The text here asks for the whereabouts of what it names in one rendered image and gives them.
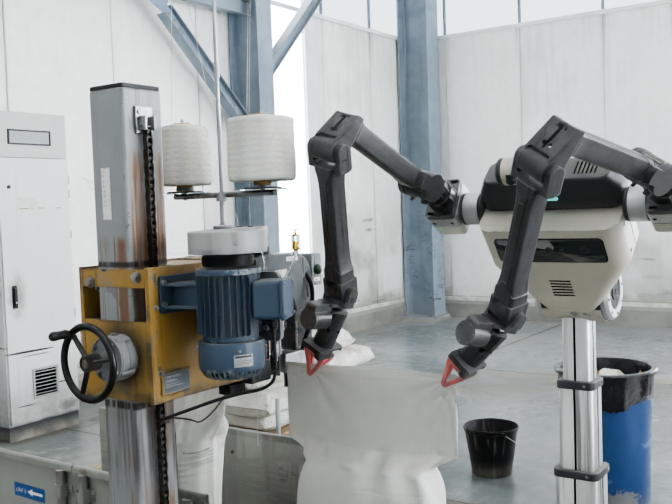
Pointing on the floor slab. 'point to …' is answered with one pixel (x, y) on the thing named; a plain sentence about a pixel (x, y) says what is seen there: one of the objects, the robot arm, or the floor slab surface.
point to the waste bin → (626, 427)
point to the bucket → (491, 446)
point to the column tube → (131, 439)
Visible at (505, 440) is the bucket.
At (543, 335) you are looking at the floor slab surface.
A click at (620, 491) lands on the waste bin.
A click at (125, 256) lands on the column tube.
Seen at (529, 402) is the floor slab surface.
